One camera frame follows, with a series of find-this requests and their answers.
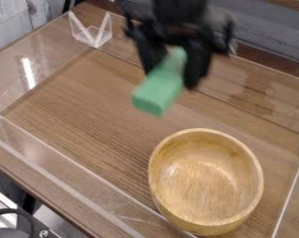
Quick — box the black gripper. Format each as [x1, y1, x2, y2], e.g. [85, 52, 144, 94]
[121, 0, 237, 90]

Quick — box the green rectangular block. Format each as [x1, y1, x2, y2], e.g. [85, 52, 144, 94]
[132, 47, 186, 116]

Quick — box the brown wooden bowl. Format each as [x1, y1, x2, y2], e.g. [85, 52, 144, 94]
[148, 128, 264, 236]

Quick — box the clear acrylic corner bracket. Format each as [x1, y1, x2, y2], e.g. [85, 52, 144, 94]
[68, 11, 113, 48]

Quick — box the clear acrylic barrier wall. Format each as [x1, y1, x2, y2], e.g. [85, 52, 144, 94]
[0, 17, 299, 238]

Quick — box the black cable lower left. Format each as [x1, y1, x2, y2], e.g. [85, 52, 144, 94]
[0, 207, 36, 238]

